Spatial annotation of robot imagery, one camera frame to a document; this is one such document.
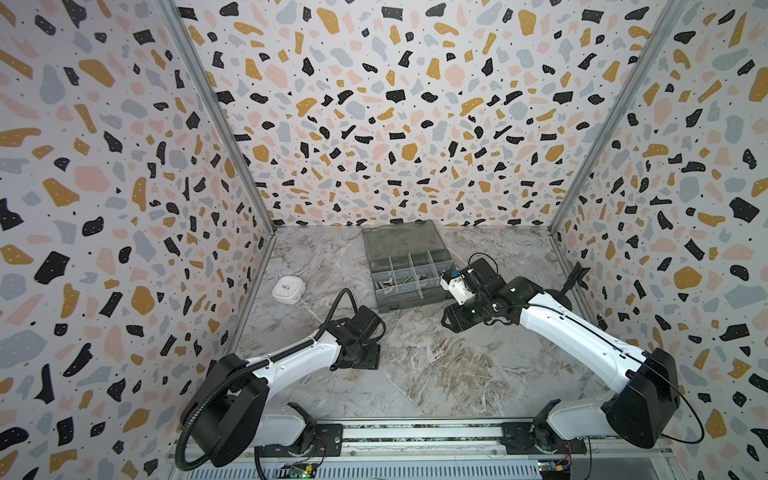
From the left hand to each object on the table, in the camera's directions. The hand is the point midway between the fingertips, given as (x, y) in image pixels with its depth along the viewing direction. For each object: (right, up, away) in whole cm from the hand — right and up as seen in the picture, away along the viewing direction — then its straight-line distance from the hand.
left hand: (370, 357), depth 84 cm
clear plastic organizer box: (+10, +26, +25) cm, 38 cm away
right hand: (+20, +13, -6) cm, 25 cm away
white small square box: (-29, +18, +14) cm, 36 cm away
